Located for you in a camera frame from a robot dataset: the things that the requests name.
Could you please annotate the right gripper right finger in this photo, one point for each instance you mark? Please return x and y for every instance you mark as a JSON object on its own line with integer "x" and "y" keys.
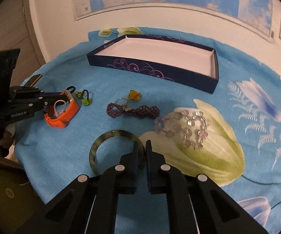
{"x": 195, "y": 204}

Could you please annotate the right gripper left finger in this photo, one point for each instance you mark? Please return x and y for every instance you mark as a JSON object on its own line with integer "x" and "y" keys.
{"x": 88, "y": 204}

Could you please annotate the blue floral bed sheet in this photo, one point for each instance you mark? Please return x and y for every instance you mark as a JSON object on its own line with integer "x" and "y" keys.
{"x": 233, "y": 135}

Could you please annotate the navy shallow box tray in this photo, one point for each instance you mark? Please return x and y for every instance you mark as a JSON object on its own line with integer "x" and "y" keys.
{"x": 188, "y": 63}

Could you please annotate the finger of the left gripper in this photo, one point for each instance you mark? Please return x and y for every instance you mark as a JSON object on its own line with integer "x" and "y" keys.
{"x": 54, "y": 96}
{"x": 49, "y": 101}

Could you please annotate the orange smart watch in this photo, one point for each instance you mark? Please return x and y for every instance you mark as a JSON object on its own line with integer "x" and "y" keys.
{"x": 60, "y": 115}

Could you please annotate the wooden wardrobe door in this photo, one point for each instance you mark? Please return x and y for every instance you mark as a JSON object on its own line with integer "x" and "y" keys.
{"x": 17, "y": 31}

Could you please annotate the brown sleeve left forearm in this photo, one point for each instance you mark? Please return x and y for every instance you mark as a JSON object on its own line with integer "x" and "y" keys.
{"x": 12, "y": 172}

